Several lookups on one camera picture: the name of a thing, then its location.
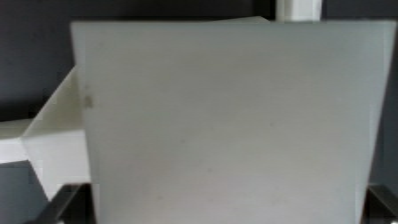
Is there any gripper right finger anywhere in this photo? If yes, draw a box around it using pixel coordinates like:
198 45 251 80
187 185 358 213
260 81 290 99
361 184 398 224

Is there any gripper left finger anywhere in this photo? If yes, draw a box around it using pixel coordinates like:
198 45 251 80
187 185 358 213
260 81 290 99
24 183 97 224

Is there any white cabinet body box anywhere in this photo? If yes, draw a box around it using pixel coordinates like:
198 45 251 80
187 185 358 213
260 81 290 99
0 14 281 201

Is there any small white cabinet top block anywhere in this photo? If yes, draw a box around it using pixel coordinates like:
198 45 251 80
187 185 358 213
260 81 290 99
72 21 397 224

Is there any white U-shaped obstacle fence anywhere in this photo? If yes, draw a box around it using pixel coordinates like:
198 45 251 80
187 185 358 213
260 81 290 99
276 0 324 22

